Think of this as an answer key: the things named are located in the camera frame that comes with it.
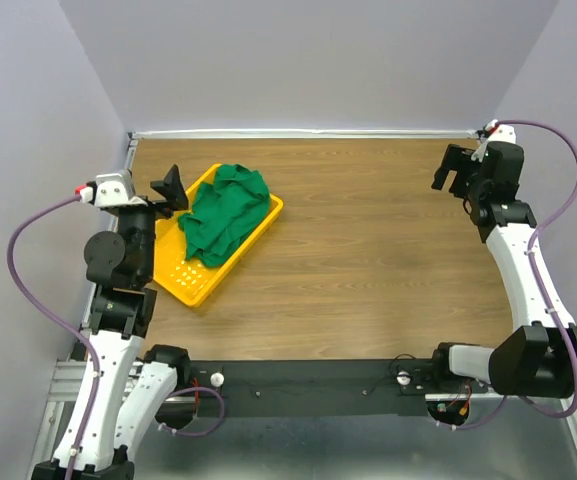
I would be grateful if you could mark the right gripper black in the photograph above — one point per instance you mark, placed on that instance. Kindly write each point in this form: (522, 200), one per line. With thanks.
(457, 158)

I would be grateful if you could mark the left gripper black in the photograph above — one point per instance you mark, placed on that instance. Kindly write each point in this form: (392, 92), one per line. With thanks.
(172, 187)

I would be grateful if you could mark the green t shirt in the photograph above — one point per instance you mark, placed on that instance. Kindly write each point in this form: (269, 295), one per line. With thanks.
(224, 213)

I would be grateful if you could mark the yellow plastic tray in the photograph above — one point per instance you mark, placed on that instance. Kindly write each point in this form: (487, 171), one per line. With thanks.
(189, 280)

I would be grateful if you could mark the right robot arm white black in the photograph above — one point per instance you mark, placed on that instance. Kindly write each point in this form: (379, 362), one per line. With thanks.
(540, 355)

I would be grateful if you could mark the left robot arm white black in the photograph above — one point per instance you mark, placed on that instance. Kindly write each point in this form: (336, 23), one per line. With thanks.
(117, 401)

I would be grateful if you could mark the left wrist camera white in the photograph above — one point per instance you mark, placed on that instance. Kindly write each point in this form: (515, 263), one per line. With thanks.
(110, 190)

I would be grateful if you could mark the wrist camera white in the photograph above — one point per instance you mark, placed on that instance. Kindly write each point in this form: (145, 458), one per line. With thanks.
(493, 131)
(110, 190)

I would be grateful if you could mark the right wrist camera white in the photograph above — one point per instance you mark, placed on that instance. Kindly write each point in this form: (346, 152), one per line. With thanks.
(493, 131)

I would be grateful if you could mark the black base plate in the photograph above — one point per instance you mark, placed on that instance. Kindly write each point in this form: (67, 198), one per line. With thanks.
(206, 404)

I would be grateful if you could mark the aluminium front rail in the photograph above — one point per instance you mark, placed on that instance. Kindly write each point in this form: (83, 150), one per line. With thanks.
(410, 376)

